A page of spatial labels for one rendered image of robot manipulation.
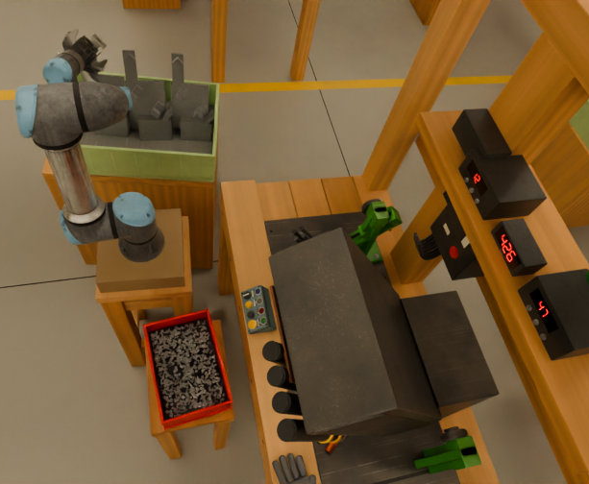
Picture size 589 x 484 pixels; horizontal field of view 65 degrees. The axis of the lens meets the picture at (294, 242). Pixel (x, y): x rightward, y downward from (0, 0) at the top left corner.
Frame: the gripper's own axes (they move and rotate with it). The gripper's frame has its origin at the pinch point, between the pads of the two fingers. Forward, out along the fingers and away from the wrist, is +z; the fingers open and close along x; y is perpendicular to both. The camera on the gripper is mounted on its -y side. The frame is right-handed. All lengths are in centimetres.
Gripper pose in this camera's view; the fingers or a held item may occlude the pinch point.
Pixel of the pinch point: (86, 51)
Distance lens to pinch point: 191.4
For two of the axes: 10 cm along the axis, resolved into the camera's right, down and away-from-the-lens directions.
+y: 8.0, -5.2, -3.0
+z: -0.7, -5.7, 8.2
